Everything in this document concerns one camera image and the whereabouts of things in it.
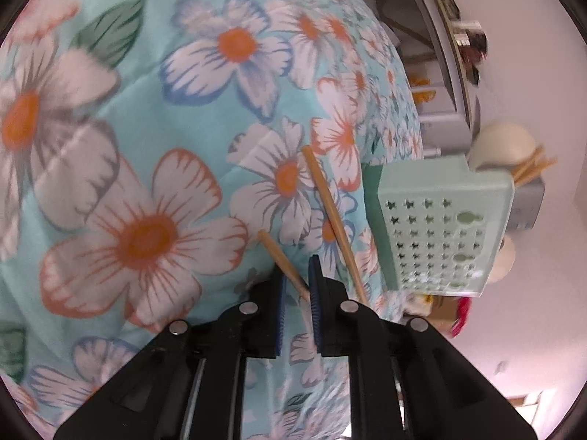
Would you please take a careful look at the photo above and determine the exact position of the white table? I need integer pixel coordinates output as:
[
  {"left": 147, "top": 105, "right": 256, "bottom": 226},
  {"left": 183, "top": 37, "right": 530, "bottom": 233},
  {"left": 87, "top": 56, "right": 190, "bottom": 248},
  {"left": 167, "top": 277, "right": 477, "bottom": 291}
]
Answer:
[{"left": 399, "top": 0, "right": 482, "bottom": 157}]

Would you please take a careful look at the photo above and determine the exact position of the single wooden chopstick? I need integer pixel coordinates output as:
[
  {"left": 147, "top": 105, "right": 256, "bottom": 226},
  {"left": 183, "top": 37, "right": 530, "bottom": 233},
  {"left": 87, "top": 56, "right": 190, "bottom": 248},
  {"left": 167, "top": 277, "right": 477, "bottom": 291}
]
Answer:
[
  {"left": 258, "top": 230, "right": 309, "bottom": 301},
  {"left": 301, "top": 146, "right": 370, "bottom": 305}
]

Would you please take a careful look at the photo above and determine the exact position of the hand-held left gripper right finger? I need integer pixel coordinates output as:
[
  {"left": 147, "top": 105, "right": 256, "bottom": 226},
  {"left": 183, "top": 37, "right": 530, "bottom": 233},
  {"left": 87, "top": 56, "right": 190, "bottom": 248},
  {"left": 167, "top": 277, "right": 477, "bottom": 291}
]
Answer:
[{"left": 308, "top": 255, "right": 537, "bottom": 440}]

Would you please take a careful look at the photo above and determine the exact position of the green plastic utensil basket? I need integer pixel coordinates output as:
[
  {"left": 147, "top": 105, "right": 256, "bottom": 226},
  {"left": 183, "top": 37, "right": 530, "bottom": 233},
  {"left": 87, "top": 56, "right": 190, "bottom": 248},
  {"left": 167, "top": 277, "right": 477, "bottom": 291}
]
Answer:
[{"left": 362, "top": 155, "right": 517, "bottom": 296}]

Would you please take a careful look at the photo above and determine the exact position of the yellow plastic bag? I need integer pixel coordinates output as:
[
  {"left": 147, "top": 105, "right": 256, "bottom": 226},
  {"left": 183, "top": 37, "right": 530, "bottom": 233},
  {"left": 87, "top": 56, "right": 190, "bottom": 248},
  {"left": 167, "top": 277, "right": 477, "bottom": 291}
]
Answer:
[{"left": 410, "top": 73, "right": 434, "bottom": 102}]

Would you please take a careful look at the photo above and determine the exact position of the floral blue blanket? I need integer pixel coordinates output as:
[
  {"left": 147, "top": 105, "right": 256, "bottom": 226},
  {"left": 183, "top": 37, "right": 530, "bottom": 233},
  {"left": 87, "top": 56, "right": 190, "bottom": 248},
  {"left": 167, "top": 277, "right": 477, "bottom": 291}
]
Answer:
[{"left": 0, "top": 0, "right": 425, "bottom": 440}]

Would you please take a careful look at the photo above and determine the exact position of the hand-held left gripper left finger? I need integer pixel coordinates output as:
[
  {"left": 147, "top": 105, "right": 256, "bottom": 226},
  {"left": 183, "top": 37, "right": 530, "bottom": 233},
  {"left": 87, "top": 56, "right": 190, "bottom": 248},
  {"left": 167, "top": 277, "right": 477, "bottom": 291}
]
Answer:
[{"left": 54, "top": 266, "right": 287, "bottom": 440}]

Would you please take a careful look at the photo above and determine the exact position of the white plastic rice paddle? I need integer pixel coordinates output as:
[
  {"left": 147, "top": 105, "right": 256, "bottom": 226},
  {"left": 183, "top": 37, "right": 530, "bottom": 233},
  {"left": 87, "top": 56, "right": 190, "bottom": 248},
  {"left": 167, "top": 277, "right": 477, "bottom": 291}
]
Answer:
[
  {"left": 488, "top": 236, "right": 517, "bottom": 285},
  {"left": 468, "top": 121, "right": 537, "bottom": 171}
]

